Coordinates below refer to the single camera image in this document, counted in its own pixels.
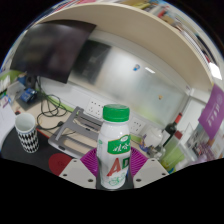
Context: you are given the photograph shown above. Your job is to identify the white open notebook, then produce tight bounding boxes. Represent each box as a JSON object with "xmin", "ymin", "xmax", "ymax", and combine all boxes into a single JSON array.
[{"xmin": 0, "ymin": 99, "xmax": 17, "ymax": 151}]

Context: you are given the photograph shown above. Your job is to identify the green-tinted tall glass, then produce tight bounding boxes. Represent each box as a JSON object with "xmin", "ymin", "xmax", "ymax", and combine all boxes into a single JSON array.
[{"xmin": 159, "ymin": 133, "xmax": 186, "ymax": 173}]

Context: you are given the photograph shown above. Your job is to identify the black computer monitor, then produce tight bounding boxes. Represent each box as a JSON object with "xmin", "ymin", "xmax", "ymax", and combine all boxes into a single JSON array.
[{"xmin": 9, "ymin": 19, "xmax": 98, "ymax": 84}]

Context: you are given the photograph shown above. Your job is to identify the purple hanging flag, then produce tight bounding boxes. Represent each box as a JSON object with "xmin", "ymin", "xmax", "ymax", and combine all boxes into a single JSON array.
[{"xmin": 197, "ymin": 83, "xmax": 224, "ymax": 141}]

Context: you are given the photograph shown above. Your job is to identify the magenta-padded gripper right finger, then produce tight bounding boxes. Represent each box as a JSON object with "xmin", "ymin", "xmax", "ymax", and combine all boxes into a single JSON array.
[{"xmin": 129, "ymin": 146, "xmax": 170, "ymax": 188}]

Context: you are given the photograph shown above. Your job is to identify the small blue box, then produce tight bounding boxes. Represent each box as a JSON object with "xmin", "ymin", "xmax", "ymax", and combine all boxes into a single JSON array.
[{"xmin": 19, "ymin": 87, "xmax": 38, "ymax": 104}]

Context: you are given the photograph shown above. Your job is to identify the black-white checkered mug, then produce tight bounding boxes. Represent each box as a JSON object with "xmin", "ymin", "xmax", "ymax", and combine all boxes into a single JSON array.
[{"xmin": 14, "ymin": 112, "xmax": 40, "ymax": 154}]

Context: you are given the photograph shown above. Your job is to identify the white round jar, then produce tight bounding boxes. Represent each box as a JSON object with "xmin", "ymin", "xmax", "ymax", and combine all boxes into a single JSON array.
[{"xmin": 143, "ymin": 128, "xmax": 164, "ymax": 149}]

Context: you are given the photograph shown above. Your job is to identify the black tangled cables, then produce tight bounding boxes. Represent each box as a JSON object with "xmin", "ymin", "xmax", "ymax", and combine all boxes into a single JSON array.
[{"xmin": 35, "ymin": 76, "xmax": 73, "ymax": 131}]

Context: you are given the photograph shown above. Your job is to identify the white green-capped drink bottle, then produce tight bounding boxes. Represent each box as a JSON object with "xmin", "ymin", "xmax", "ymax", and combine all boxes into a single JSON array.
[{"xmin": 95, "ymin": 103, "xmax": 132, "ymax": 190}]

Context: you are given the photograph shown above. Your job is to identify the white wall outlet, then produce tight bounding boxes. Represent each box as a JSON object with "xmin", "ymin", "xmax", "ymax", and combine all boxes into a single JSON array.
[
  {"xmin": 129, "ymin": 117, "xmax": 147, "ymax": 134},
  {"xmin": 85, "ymin": 99, "xmax": 104, "ymax": 118}
]

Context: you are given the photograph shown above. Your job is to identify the clear plastic box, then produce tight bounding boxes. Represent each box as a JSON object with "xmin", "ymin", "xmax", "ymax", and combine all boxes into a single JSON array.
[{"xmin": 6, "ymin": 81, "xmax": 26, "ymax": 101}]

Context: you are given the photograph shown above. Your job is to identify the black desk mat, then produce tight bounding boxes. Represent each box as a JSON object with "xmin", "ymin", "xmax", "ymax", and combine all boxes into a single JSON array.
[{"xmin": 0, "ymin": 126, "xmax": 81, "ymax": 174}]

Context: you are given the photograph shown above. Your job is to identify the rectangular ceiling light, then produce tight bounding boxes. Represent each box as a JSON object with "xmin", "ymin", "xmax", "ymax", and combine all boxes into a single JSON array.
[{"xmin": 208, "ymin": 61, "xmax": 223, "ymax": 81}]

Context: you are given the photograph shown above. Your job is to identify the grey metal laptop stand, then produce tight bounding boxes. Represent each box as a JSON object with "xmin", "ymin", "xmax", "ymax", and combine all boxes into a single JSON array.
[{"xmin": 47, "ymin": 106, "xmax": 104, "ymax": 159}]

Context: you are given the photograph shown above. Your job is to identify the flat round red coaster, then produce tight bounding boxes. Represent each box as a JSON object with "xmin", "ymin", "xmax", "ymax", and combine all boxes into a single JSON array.
[{"xmin": 48, "ymin": 152, "xmax": 74, "ymax": 177}]

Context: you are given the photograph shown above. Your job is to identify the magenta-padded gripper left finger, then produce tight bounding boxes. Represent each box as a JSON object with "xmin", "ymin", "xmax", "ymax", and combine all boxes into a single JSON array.
[{"xmin": 58, "ymin": 148, "xmax": 100, "ymax": 190}]

